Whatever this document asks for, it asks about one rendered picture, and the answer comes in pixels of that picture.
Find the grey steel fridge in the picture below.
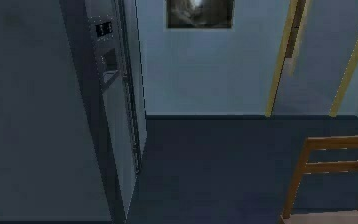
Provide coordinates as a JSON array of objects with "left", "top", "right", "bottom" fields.
[{"left": 0, "top": 0, "right": 148, "bottom": 224}]

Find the yellow framed room door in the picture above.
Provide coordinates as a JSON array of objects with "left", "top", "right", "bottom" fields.
[{"left": 264, "top": 0, "right": 358, "bottom": 118}]

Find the brown wooden chair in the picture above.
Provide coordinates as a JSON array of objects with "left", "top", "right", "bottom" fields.
[{"left": 278, "top": 134, "right": 358, "bottom": 224}]

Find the black fridge door handle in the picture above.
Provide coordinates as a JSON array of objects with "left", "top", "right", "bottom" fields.
[{"left": 117, "top": 0, "right": 142, "bottom": 174}]

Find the dark framed wall picture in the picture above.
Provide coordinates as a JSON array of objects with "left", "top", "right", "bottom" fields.
[{"left": 166, "top": 0, "right": 235, "bottom": 30}]

